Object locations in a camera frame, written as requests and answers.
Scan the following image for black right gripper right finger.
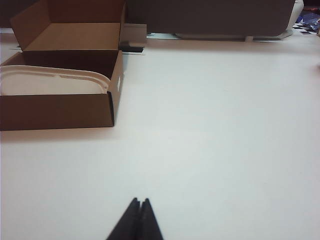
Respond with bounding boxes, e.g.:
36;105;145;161
140;198;164;240

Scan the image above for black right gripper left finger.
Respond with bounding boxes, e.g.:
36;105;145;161
105;197;142;240

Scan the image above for beige moulded pulp lid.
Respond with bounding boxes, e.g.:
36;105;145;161
0;64;111;97

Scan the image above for brown corrugated cardboard box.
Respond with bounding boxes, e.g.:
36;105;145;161
0;0;127;132

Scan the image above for large dark rounded panel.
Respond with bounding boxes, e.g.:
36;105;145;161
124;0;299;41

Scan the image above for black white checkerboard sheet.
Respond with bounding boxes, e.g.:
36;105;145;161
292;22;320;36

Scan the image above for blue crumpled sheet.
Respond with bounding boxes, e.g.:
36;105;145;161
297;6;320;28

